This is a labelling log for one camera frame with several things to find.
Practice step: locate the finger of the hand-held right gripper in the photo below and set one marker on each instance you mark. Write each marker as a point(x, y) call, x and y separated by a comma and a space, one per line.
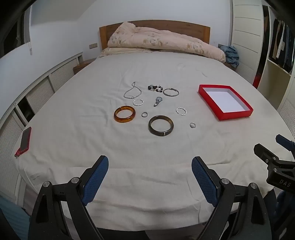
point(284, 143)
point(265, 153)

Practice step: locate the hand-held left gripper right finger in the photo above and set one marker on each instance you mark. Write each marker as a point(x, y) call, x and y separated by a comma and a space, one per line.
point(205, 182)

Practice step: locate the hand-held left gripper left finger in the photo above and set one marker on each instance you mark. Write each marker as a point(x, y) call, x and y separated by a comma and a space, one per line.
point(96, 177)

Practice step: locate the amber bangle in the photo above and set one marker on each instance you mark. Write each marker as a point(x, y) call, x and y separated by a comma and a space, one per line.
point(124, 120)

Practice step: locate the red cardboard box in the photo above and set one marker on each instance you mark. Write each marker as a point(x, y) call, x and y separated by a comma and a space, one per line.
point(228, 101)

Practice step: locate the dark grey bangle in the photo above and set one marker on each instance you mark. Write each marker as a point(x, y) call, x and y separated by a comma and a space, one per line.
point(161, 133)

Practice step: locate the thin silver bangle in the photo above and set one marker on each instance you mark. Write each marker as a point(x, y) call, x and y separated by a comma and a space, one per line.
point(171, 95)

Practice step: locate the silver wristwatch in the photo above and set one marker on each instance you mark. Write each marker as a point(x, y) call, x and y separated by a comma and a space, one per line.
point(158, 99)

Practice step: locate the bed with white sheet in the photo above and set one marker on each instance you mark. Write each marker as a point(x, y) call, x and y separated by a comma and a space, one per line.
point(92, 143)

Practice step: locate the phone in red case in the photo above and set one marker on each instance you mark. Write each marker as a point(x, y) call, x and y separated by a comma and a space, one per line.
point(25, 140)

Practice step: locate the wooden nightstand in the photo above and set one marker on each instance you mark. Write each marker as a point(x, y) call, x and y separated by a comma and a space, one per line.
point(230, 65)
point(83, 65)

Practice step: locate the hanging dark clothes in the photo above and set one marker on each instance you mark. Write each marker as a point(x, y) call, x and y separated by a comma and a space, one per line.
point(282, 43)

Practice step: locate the white louvered cabinet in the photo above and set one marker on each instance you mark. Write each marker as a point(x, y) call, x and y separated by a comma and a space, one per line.
point(41, 92)

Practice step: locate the blue cloth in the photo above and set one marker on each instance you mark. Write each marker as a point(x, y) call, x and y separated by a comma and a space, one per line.
point(230, 55)

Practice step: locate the white wardrobe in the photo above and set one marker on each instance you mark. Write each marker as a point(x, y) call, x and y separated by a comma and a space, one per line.
point(246, 34)

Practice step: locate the beige pillow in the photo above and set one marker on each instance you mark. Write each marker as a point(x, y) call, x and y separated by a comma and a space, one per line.
point(115, 51)

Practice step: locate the wooden headboard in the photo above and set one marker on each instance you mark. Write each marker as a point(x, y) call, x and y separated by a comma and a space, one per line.
point(198, 31)

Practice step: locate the beige floral duvet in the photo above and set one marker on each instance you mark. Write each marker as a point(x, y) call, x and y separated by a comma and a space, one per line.
point(166, 39)

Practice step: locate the dark window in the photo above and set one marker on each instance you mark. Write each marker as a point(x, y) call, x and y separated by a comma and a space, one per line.
point(11, 34)

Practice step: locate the wall switch panel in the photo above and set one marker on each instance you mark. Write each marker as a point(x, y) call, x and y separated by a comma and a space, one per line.
point(92, 46)

